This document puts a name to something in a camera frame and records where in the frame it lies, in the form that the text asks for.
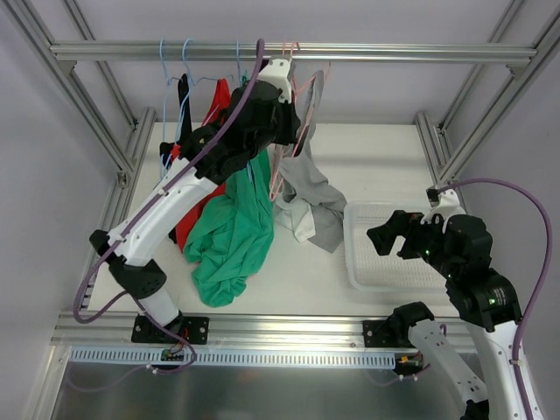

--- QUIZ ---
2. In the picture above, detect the pink hanger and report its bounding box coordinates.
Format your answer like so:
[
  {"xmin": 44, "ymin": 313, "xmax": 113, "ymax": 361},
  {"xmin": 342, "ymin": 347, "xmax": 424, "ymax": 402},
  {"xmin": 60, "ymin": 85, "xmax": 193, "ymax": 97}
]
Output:
[
  {"xmin": 269, "ymin": 41, "xmax": 301, "ymax": 202},
  {"xmin": 279, "ymin": 62, "xmax": 332, "ymax": 158}
]

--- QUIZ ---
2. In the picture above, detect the grey tank top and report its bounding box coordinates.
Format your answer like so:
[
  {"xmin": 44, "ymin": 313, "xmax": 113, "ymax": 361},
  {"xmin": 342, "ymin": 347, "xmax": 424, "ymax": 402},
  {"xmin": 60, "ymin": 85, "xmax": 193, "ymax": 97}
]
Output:
[{"xmin": 279, "ymin": 69, "xmax": 348, "ymax": 253}]

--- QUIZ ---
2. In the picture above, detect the white tank top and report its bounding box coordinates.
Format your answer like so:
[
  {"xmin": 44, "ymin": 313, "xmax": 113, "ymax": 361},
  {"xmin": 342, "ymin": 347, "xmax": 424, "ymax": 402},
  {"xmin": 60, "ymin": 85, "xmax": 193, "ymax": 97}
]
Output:
[{"xmin": 274, "ymin": 195, "xmax": 316, "ymax": 243}]

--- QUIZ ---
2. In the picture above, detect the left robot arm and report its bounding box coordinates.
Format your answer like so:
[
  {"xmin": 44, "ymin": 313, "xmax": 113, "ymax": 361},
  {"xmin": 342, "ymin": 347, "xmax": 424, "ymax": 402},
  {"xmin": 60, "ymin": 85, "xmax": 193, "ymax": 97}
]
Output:
[{"xmin": 89, "ymin": 75, "xmax": 300, "ymax": 342}]

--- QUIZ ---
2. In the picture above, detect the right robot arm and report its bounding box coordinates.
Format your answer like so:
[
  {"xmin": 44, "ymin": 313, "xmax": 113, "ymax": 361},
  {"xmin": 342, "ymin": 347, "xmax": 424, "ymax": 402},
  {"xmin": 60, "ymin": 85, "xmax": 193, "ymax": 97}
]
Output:
[{"xmin": 367, "ymin": 210, "xmax": 543, "ymax": 419}]

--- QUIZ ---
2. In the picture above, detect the red tank top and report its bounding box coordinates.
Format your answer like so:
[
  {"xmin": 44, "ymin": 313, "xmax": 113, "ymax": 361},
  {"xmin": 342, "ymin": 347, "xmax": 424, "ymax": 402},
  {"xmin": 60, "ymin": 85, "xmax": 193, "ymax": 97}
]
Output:
[{"xmin": 169, "ymin": 78, "xmax": 233, "ymax": 254}]

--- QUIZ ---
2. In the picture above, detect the black tank top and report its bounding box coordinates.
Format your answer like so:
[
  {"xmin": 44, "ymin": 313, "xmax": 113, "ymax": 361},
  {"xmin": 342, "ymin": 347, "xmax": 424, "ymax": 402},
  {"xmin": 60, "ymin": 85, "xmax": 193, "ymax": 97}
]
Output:
[{"xmin": 159, "ymin": 73, "xmax": 192, "ymax": 179}]

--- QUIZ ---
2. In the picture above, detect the blue hanger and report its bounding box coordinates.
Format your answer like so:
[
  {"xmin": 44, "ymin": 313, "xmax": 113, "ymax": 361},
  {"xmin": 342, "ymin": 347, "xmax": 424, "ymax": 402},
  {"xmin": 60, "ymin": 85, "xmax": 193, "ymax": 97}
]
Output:
[
  {"xmin": 235, "ymin": 40, "xmax": 249, "ymax": 88},
  {"xmin": 176, "ymin": 38, "xmax": 215, "ymax": 144},
  {"xmin": 158, "ymin": 38, "xmax": 179, "ymax": 179}
]

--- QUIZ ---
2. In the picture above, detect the blue hanger leftmost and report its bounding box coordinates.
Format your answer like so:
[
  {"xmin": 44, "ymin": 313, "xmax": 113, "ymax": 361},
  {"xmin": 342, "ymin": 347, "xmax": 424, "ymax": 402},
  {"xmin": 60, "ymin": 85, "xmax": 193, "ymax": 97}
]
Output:
[{"xmin": 158, "ymin": 38, "xmax": 179, "ymax": 179}]

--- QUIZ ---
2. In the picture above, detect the green tank top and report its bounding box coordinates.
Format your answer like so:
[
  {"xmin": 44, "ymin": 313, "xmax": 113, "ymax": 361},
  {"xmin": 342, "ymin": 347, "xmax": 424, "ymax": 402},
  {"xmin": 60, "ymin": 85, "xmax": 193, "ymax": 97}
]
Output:
[{"xmin": 183, "ymin": 151, "xmax": 274, "ymax": 308}]

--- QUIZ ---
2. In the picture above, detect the white plastic basket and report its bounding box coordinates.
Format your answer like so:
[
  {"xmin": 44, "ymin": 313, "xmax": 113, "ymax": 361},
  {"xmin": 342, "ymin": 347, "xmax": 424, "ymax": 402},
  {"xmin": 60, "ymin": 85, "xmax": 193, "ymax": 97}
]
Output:
[{"xmin": 343, "ymin": 201, "xmax": 445, "ymax": 293}]

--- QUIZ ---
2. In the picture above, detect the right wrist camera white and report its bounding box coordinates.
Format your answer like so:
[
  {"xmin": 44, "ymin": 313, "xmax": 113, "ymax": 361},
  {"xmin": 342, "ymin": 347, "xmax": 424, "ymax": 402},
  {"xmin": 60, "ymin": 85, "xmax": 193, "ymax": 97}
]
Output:
[{"xmin": 420, "ymin": 186, "xmax": 466, "ymax": 228}]

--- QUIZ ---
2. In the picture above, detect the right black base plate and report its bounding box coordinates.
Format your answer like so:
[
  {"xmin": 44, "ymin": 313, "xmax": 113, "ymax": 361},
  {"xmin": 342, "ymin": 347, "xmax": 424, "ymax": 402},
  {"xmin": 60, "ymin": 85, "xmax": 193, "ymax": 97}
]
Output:
[{"xmin": 361, "ymin": 319, "xmax": 410, "ymax": 348}]

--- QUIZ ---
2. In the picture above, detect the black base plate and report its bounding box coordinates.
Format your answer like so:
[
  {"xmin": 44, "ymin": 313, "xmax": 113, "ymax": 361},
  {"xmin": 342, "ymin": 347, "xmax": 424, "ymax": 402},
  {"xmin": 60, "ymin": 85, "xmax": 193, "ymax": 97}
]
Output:
[
  {"xmin": 130, "ymin": 314, "xmax": 210, "ymax": 345},
  {"xmin": 361, "ymin": 319, "xmax": 410, "ymax": 348}
]

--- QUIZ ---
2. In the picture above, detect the white slotted cable duct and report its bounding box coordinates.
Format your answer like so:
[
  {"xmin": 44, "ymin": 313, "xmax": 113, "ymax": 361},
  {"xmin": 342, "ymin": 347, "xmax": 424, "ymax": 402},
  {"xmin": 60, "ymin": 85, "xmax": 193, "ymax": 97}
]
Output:
[{"xmin": 69, "ymin": 346, "xmax": 396, "ymax": 370}]

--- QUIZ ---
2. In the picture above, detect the aluminium hanging rail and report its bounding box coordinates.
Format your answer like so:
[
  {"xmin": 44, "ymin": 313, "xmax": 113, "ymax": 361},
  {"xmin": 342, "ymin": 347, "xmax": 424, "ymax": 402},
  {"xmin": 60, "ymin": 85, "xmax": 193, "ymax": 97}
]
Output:
[{"xmin": 50, "ymin": 40, "xmax": 537, "ymax": 65}]

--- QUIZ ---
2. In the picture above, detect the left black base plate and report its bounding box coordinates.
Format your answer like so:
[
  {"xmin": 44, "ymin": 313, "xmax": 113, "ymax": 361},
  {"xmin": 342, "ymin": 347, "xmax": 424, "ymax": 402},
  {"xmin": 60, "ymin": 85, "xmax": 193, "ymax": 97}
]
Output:
[{"xmin": 130, "ymin": 314, "xmax": 210, "ymax": 345}]

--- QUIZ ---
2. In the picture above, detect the front aluminium rail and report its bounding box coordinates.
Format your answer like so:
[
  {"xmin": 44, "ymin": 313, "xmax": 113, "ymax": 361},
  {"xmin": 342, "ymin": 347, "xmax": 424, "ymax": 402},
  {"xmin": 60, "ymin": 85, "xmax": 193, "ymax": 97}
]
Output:
[{"xmin": 49, "ymin": 310, "xmax": 482, "ymax": 347}]

